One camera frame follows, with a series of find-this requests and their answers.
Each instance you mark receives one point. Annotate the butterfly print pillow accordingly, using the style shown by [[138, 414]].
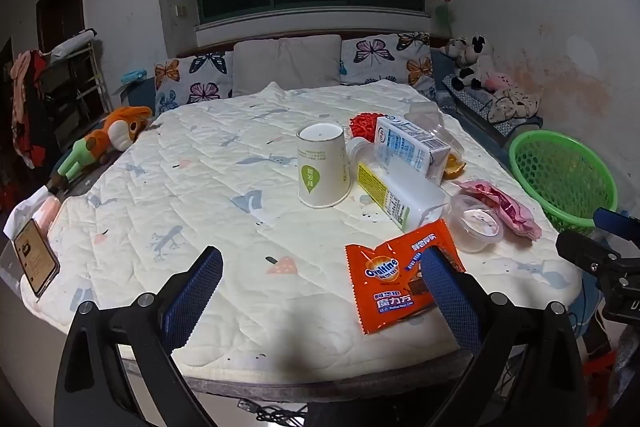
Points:
[[385, 57], [192, 77]]

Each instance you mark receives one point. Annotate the green plastic basket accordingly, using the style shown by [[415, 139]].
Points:
[[560, 177]]

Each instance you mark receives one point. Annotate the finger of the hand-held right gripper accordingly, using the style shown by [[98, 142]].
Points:
[[607, 219], [582, 249]]

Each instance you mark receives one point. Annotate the black white cow plush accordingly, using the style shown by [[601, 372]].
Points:
[[475, 59]]

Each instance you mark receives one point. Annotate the small clear plastic cup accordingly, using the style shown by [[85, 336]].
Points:
[[475, 227]]

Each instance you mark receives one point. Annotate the clear labelled plastic cup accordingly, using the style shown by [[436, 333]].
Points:
[[451, 161]]

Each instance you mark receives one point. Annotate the spotted plush toy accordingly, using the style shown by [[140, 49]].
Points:
[[454, 48]]

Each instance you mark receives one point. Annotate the blue sofa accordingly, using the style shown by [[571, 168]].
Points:
[[442, 67]]

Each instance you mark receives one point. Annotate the grey blue cloth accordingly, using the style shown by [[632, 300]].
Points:
[[625, 357]]

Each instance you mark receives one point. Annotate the metal clothes rack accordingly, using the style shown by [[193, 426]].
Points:
[[82, 77]]

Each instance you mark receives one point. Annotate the spotted beige cloth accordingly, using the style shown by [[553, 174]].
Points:
[[512, 104]]

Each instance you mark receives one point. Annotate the white blue milk carton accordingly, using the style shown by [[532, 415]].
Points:
[[405, 147]]

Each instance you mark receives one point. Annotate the red plastic stool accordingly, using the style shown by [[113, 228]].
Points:
[[597, 372]]

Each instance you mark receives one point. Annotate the blue patterned mat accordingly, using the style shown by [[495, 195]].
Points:
[[470, 102]]

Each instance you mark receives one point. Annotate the dark wooden door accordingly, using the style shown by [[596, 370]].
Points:
[[60, 7]]

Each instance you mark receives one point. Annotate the pink wrapper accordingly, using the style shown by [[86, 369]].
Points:
[[502, 207]]

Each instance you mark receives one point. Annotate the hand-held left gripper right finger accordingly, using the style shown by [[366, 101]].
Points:
[[450, 297]]

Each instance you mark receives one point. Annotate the orange snack wrapper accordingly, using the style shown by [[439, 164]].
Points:
[[395, 277]]

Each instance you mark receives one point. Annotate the brown smartphone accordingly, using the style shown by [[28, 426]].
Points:
[[35, 257]]

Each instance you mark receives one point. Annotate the orange fox plush toy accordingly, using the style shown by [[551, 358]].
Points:
[[110, 132]]

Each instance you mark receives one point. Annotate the white paper cup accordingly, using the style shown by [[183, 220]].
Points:
[[322, 172]]

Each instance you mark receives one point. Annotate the hanging clothes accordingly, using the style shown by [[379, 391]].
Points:
[[22, 107]]

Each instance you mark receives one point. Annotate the teal small object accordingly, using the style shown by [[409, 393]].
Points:
[[132, 76]]

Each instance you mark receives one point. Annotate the beige pillow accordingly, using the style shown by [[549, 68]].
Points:
[[285, 64]]

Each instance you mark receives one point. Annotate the white quilted blanket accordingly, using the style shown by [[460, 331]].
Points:
[[210, 167]]

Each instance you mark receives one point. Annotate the pink plush toy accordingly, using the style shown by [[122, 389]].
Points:
[[497, 82]]

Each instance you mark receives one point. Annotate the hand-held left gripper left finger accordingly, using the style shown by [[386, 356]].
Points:
[[195, 297]]

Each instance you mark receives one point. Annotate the white pink packet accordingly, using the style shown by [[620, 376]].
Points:
[[35, 209]]

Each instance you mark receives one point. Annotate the red mesh net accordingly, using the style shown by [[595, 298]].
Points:
[[364, 125]]

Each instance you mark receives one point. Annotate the white plastic bottle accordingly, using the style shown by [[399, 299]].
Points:
[[395, 194]]

